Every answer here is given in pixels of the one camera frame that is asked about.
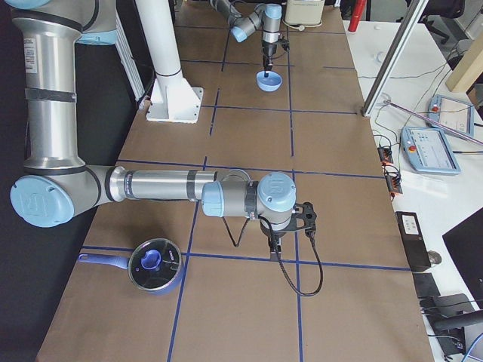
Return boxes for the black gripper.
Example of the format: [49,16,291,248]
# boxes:
[262,41,278,78]
[260,221,286,261]

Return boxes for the blue bowl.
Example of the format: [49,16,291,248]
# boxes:
[256,71,283,92]

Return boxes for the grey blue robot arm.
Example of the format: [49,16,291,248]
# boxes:
[5,1,297,260]
[209,0,288,78]

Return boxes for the silver toaster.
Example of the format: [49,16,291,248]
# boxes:
[284,0,325,26]

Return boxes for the red cylinder bottle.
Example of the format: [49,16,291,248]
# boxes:
[348,0,367,32]

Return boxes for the blue saucepan with lid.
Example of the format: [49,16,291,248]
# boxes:
[78,238,185,295]

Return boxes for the orange black connector strip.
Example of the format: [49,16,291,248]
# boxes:
[377,146,403,199]

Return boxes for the black power adapter box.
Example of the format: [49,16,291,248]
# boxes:
[395,211,431,272]

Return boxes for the near teach pendant tablet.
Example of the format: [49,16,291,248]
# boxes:
[400,127,461,175]

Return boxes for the teach pendant tablet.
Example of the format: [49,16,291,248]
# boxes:
[400,127,461,175]
[428,94,475,137]

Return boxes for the black monitor corner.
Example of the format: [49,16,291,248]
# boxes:
[443,210,482,307]

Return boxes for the far teach pendant tablet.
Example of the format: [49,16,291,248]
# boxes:
[428,94,475,137]

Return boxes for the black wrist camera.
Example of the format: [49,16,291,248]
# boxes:
[278,35,290,52]
[288,201,317,238]

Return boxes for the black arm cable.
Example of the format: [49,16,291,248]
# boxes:
[222,216,324,297]

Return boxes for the white camera pole mount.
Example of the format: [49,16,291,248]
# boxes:
[136,0,204,124]

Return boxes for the aluminium frame post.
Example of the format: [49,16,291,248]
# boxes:
[361,0,429,117]

